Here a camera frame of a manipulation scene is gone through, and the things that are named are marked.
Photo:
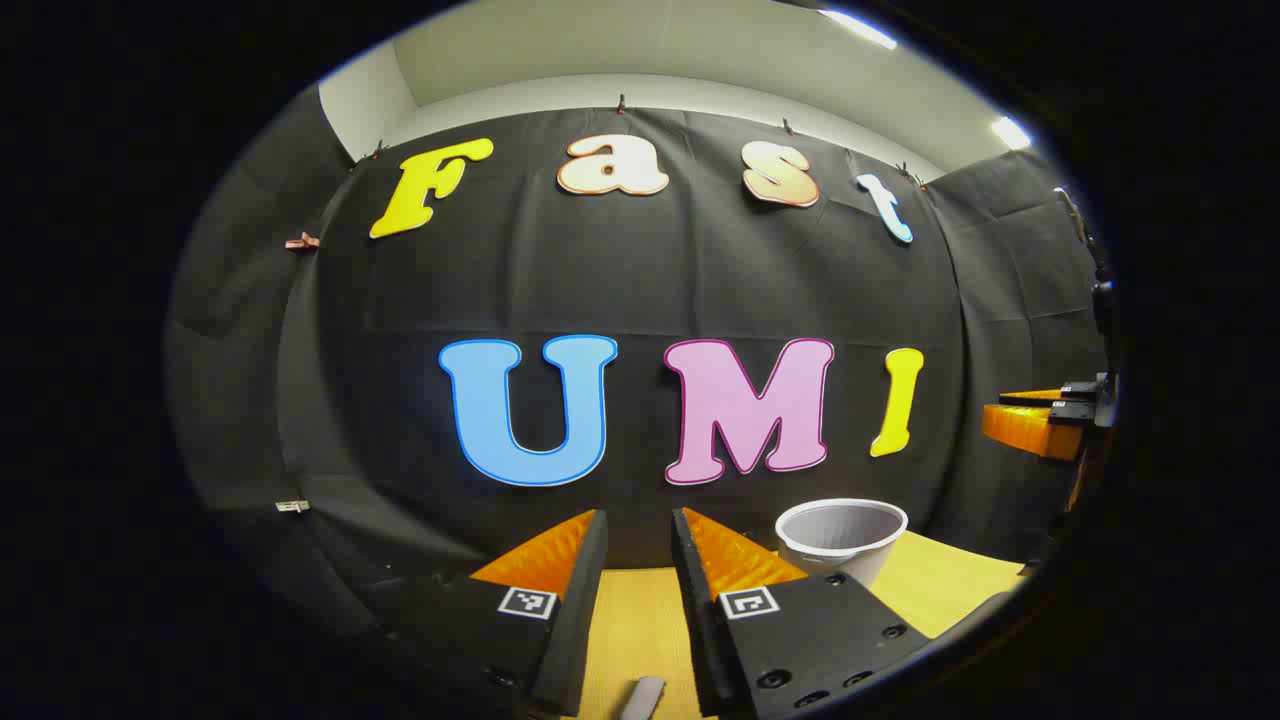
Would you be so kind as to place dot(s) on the silver cloth clip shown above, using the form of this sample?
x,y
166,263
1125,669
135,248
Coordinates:
x,y
292,506

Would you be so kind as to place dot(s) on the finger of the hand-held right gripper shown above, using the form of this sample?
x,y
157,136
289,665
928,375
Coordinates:
x,y
1030,430
1040,399

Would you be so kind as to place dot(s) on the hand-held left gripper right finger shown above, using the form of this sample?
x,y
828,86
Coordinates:
x,y
700,620

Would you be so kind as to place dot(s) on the yellow wooden desktop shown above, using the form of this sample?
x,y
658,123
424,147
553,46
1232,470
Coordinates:
x,y
640,620

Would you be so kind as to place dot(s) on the small grey broom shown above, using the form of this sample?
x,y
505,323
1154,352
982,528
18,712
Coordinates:
x,y
642,698

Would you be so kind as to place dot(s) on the white ribbed garbage bin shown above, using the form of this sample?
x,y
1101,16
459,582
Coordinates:
x,y
852,568

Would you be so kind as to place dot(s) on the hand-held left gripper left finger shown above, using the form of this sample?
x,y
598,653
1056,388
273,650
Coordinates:
x,y
570,620

